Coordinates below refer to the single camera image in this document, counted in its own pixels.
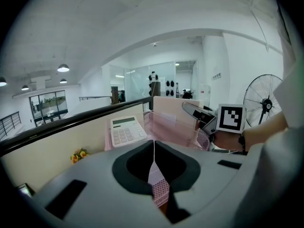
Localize person's beige shirt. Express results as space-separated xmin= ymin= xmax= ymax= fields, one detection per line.
xmin=247 ymin=56 xmax=304 ymax=228

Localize yellow flowers in white pot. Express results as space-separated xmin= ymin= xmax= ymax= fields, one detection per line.
xmin=70 ymin=148 xmax=90 ymax=164

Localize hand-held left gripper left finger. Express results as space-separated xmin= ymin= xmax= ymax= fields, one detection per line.
xmin=30 ymin=140 xmax=167 ymax=228

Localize black wristband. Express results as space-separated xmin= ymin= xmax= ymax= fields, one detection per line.
xmin=238 ymin=133 xmax=248 ymax=156

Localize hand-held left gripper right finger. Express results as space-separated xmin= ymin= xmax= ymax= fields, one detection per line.
xmin=154 ymin=140 xmax=248 ymax=225

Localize white cabinet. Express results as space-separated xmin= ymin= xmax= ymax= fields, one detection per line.
xmin=199 ymin=84 xmax=212 ymax=107

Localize short black post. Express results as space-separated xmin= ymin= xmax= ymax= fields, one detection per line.
xmin=111 ymin=86 xmax=120 ymax=105

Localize wooden desk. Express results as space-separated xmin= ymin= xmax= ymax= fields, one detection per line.
xmin=0 ymin=95 xmax=154 ymax=157

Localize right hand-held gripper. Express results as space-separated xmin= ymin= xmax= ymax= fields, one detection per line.
xmin=181 ymin=101 xmax=247 ymax=137

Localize person's right forearm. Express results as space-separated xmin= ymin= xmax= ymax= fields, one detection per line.
xmin=213 ymin=109 xmax=289 ymax=155

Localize pink cardboard box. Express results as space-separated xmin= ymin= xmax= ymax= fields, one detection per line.
xmin=153 ymin=95 xmax=205 ymax=129

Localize white calculator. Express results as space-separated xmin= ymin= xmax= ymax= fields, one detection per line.
xmin=110 ymin=115 xmax=148 ymax=148

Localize pink paper tray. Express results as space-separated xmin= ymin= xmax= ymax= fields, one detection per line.
xmin=104 ymin=110 xmax=211 ymax=208

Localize group of black caps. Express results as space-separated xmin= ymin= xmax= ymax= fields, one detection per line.
xmin=148 ymin=71 xmax=176 ymax=97

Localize black metal bar railing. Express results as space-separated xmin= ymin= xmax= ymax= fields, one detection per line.
xmin=78 ymin=95 xmax=113 ymax=102

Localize black standing floor fan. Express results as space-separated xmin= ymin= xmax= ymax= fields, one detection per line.
xmin=243 ymin=74 xmax=284 ymax=128

